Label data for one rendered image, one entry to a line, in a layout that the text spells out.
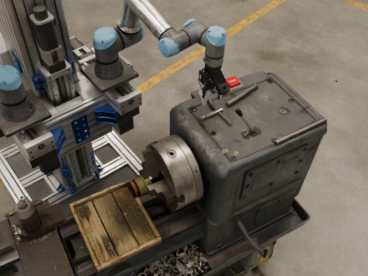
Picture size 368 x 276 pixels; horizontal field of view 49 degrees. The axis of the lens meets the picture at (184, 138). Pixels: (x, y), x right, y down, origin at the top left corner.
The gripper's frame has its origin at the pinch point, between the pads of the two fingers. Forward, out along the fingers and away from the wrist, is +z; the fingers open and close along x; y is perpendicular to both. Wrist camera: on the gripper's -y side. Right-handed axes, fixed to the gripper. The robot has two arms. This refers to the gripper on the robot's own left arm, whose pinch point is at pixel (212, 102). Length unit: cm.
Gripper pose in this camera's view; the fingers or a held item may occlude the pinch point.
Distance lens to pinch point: 181.1
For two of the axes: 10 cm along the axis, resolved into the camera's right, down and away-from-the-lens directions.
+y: -4.9, -6.6, 5.7
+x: -8.7, 3.5, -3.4
